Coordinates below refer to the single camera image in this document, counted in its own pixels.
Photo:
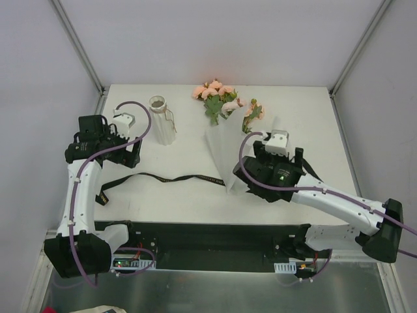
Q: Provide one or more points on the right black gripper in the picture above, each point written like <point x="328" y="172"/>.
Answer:
<point x="298" y="156"/>

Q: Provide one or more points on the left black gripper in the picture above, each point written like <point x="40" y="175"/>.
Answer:
<point x="131" y="153"/>

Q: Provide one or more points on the black ribbon gold lettering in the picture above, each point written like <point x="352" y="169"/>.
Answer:
<point x="156" y="179"/>

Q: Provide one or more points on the white wrapping paper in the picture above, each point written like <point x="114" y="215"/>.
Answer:
<point x="224" y="141"/>

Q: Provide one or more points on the pink flower bouquet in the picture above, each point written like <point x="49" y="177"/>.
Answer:
<point x="220" y="101"/>

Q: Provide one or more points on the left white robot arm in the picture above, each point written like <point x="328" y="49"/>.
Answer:
<point x="77" y="248"/>

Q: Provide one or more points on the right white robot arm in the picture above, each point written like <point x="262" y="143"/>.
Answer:
<point x="370" y="225"/>

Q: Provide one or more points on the white ribbed vase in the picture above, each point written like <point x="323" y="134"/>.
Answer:
<point x="163" y="121"/>

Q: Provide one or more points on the beige cloth bag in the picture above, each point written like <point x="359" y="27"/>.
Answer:
<point x="103" y="309"/>

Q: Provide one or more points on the red object at bottom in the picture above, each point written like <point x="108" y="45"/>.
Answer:
<point x="49" y="309"/>

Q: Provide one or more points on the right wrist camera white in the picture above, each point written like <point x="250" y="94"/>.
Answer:
<point x="278" y="143"/>

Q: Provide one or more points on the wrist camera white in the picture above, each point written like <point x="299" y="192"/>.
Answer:
<point x="278" y="143"/>
<point x="122" y="122"/>

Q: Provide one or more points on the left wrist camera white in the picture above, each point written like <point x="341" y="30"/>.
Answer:
<point x="122" y="122"/>

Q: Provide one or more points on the left aluminium frame post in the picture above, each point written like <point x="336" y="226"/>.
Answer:
<point x="75" y="41"/>

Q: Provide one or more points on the aluminium frame post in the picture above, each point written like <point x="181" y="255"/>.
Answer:
<point x="360" y="46"/>
<point x="75" y="41"/>

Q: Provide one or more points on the right aluminium frame post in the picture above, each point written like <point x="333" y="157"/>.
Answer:
<point x="360" y="46"/>

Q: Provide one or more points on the left white cable duct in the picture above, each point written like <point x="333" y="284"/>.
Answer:
<point x="129" y="264"/>

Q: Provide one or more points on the white cable duct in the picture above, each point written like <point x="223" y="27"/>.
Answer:
<point x="285" y="268"/>
<point x="129" y="264"/>

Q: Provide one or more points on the right white cable duct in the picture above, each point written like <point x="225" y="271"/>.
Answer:
<point x="285" y="268"/>

